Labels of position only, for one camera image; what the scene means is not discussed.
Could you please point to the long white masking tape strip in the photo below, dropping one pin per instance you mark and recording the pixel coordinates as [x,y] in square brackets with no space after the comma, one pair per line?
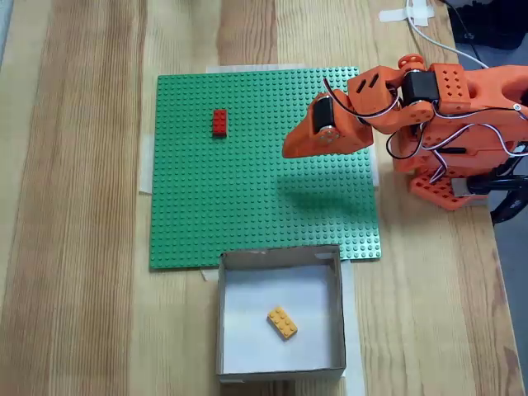
[354,313]

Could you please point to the brown cardboard box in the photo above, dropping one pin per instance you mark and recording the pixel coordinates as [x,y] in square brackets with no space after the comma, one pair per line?
[247,297]

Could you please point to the person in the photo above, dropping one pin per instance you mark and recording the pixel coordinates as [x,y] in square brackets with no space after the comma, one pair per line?
[495,29]

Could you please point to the wide white masking tape strip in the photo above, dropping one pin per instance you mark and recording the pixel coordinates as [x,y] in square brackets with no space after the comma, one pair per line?
[255,67]

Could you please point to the red lego block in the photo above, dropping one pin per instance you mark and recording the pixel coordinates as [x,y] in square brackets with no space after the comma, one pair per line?
[220,123]

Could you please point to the crossed white masking tape pieces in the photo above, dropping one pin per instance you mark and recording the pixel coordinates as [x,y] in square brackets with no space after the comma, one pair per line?
[392,15]

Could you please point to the small white masking tape piece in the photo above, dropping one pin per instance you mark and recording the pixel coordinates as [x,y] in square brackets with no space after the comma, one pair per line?
[208,274]

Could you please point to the black table clamp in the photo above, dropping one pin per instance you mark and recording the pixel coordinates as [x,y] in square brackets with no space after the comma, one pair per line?
[511,181]

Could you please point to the green lego baseplate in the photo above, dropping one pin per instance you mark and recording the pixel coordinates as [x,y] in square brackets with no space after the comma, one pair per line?
[247,185]

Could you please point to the yellow lego block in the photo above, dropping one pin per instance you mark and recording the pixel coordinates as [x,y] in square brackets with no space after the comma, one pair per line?
[282,323]

